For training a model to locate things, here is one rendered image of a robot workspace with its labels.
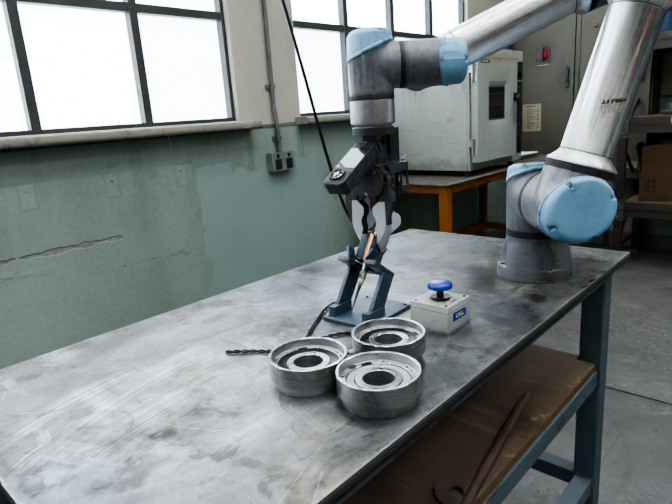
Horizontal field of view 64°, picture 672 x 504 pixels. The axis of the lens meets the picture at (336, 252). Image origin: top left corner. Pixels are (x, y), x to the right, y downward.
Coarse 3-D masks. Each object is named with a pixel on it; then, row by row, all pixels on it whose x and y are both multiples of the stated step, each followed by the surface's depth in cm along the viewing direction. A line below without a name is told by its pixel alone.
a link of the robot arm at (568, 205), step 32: (608, 0) 87; (640, 0) 82; (608, 32) 86; (640, 32) 83; (608, 64) 85; (640, 64) 85; (608, 96) 86; (576, 128) 89; (608, 128) 87; (576, 160) 88; (608, 160) 88; (544, 192) 91; (576, 192) 86; (608, 192) 86; (544, 224) 91; (576, 224) 88; (608, 224) 88
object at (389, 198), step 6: (384, 186) 89; (390, 186) 89; (384, 192) 89; (390, 192) 89; (384, 198) 89; (390, 198) 89; (390, 204) 89; (390, 210) 89; (390, 216) 90; (390, 222) 91
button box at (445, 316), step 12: (420, 300) 87; (432, 300) 86; (444, 300) 86; (456, 300) 86; (468, 300) 87; (420, 312) 86; (432, 312) 85; (444, 312) 83; (456, 312) 85; (468, 312) 88; (432, 324) 85; (444, 324) 84; (456, 324) 85
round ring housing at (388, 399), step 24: (360, 360) 70; (384, 360) 70; (408, 360) 68; (336, 384) 65; (360, 384) 64; (384, 384) 68; (408, 384) 61; (360, 408) 62; (384, 408) 61; (408, 408) 63
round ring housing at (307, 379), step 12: (276, 348) 74; (288, 348) 75; (324, 348) 75; (336, 348) 75; (276, 360) 72; (288, 360) 72; (300, 360) 73; (312, 360) 74; (324, 360) 72; (276, 372) 68; (288, 372) 67; (300, 372) 66; (312, 372) 66; (324, 372) 67; (276, 384) 71; (288, 384) 67; (300, 384) 67; (312, 384) 67; (324, 384) 67; (300, 396) 68; (312, 396) 68
